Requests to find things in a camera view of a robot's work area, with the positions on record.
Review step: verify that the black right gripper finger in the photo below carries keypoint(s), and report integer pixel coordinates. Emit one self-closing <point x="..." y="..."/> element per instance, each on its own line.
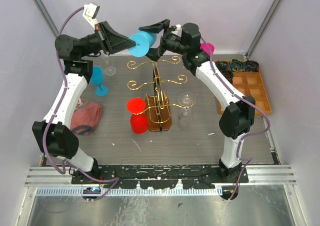
<point x="157" y="27"/>
<point x="155" y="53"/>

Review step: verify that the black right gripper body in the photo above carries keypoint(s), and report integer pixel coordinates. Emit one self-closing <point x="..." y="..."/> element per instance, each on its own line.
<point x="171" y="43"/>

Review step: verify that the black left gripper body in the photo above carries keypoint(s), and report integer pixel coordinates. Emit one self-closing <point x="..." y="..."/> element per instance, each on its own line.
<point x="93" y="43"/>

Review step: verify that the light blue wine glass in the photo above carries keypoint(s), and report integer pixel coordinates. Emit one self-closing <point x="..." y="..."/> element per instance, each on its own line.
<point x="143" y="41"/>
<point x="97" y="79"/>

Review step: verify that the clear wine glass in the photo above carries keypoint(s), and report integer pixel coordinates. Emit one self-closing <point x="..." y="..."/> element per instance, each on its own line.
<point x="110" y="70"/>
<point x="186" y="100"/>

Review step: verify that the pink wine glass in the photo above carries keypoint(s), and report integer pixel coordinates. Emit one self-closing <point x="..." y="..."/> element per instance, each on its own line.
<point x="208" y="48"/>

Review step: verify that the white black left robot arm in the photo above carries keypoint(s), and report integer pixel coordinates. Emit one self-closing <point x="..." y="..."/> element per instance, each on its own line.
<point x="53" y="134"/>

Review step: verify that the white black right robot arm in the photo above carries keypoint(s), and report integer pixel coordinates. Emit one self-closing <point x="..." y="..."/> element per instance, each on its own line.
<point x="238" y="110"/>

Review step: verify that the clear front wine glass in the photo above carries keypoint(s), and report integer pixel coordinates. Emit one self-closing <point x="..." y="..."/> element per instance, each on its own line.
<point x="186" y="100"/>

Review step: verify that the red wine glass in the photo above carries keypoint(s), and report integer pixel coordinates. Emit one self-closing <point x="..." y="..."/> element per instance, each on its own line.
<point x="138" y="119"/>

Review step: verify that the dark rubber bands pile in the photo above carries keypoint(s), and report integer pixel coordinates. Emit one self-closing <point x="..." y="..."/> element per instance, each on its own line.
<point x="227" y="68"/>

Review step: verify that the folded red t-shirt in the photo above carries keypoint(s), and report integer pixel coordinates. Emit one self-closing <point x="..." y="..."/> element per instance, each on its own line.
<point x="86" y="117"/>

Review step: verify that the wooden compartment tray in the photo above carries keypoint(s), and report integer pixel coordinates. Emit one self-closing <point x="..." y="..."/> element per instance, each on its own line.
<point x="251" y="83"/>

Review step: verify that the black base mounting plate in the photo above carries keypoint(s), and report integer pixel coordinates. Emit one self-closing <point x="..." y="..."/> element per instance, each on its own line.
<point x="192" y="176"/>

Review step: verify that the gold wire wine glass rack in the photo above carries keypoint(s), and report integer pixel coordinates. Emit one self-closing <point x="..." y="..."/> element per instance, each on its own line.
<point x="158" y="106"/>

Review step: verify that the left aluminium corner post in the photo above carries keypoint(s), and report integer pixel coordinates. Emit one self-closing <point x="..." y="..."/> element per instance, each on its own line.
<point x="46" y="16"/>

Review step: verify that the aluminium corner post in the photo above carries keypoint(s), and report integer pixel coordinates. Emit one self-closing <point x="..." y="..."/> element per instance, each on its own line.
<point x="275" y="5"/>
<point x="46" y="16"/>

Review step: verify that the right aluminium corner post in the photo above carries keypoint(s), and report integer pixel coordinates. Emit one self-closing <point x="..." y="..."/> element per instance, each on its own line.
<point x="275" y="5"/>

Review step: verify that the aluminium front rail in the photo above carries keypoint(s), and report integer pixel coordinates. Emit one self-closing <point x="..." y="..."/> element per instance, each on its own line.
<point x="48" y="182"/>

